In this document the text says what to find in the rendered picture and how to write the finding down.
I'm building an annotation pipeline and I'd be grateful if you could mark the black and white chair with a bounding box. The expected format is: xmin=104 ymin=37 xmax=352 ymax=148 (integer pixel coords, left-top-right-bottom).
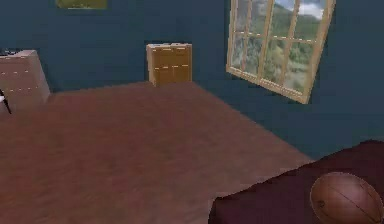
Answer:
xmin=0 ymin=89 xmax=13 ymax=115

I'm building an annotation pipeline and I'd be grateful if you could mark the yellow wooden drawer cabinet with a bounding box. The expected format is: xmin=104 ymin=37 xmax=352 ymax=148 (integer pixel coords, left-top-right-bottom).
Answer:
xmin=146 ymin=42 xmax=193 ymax=87

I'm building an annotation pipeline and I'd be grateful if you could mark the brown basketball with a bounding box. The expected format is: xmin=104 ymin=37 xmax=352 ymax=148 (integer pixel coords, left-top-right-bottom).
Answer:
xmin=309 ymin=171 xmax=384 ymax=224

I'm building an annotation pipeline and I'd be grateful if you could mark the green framed picture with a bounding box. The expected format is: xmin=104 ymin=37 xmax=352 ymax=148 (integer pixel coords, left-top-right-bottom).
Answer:
xmin=55 ymin=0 xmax=109 ymax=10

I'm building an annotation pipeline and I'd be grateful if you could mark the wooden framed window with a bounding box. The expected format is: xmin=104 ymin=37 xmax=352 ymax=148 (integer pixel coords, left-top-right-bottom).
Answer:
xmin=225 ymin=0 xmax=337 ymax=105

